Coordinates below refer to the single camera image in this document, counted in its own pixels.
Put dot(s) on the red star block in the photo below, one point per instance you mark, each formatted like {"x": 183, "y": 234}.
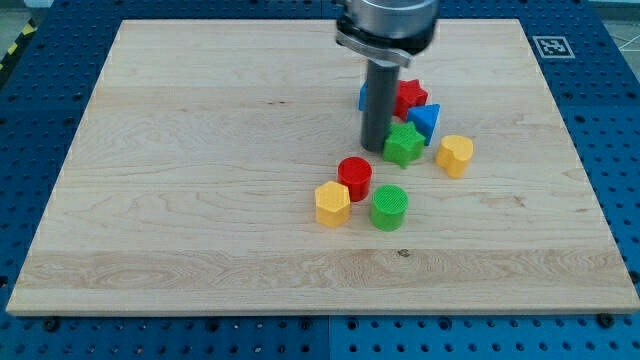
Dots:
{"x": 409, "y": 94}

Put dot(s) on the blue block behind rod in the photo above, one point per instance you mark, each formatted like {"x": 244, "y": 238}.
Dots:
{"x": 362, "y": 97}

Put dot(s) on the green star block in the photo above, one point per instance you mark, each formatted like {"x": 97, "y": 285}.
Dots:
{"x": 403, "y": 145}

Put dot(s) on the white fiducial marker tag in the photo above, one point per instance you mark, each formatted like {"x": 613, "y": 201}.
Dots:
{"x": 553, "y": 47}

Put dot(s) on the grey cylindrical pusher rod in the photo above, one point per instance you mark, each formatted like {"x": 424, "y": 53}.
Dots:
{"x": 381, "y": 89}

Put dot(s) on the light wooden board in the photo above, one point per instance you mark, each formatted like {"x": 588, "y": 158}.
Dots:
{"x": 188, "y": 189}

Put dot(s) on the green cylinder block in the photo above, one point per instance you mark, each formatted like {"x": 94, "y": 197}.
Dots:
{"x": 388, "y": 207}

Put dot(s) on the blue triangle block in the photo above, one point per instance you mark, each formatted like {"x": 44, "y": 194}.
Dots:
{"x": 425, "y": 119}

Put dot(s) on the red cylinder block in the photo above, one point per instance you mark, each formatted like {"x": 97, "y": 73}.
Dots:
{"x": 355, "y": 173}

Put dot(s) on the yellow hexagon block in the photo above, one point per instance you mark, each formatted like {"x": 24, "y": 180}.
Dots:
{"x": 332, "y": 204}

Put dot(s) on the yellow heart block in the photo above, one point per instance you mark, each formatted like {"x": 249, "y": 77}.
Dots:
{"x": 454, "y": 154}

